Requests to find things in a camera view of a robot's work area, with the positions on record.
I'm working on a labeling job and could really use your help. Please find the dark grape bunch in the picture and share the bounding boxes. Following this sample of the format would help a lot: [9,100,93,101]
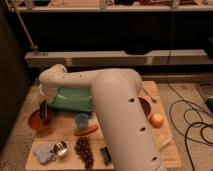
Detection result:
[74,137,94,169]

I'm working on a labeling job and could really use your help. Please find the yellow apple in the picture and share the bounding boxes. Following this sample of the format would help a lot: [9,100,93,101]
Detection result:
[150,113,164,128]

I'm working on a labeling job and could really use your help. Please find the orange carrot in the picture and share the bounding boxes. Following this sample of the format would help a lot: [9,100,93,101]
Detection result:
[74,124,98,136]

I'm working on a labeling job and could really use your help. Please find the red bowl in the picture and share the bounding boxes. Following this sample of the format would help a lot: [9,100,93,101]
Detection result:
[28,109,54,132]

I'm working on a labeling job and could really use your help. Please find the blue cloth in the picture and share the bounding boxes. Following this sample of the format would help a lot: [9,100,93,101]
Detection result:
[33,144,56,164]

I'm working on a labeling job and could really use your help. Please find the green rectangular tray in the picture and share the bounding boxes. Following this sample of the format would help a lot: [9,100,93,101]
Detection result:
[48,87,93,113]

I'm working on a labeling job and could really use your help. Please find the wooden board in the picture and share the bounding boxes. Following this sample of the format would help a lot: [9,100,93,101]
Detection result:
[25,81,182,171]

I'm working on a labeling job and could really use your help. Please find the dark red plate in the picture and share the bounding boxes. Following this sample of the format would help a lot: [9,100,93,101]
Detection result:
[139,97,151,116]

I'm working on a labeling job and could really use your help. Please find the small steel bowl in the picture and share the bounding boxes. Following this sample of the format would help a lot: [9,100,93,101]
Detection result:
[53,141,68,157]

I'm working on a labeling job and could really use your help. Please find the small black brush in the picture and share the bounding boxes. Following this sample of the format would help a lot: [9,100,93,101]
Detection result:
[100,147,111,165]

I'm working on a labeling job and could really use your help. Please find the metal diagonal rod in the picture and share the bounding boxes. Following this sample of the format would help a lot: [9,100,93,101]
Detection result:
[7,0,47,56]

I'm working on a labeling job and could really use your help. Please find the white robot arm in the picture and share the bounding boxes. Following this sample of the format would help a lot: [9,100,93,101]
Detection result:
[39,64,167,171]

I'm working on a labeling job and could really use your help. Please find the black floor cable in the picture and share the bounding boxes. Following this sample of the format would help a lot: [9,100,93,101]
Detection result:
[165,6,213,171]

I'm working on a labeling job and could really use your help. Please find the white upper shelf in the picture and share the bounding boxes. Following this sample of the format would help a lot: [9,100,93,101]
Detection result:
[9,4,213,13]

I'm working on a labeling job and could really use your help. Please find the white shelf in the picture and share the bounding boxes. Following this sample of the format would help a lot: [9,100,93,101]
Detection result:
[25,50,213,67]
[9,4,213,13]

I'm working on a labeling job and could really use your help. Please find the blue plastic cup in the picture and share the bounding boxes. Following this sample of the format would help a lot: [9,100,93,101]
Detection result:
[75,113,89,130]

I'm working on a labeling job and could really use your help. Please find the white lower shelf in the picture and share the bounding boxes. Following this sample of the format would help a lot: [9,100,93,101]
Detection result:
[25,50,213,67]

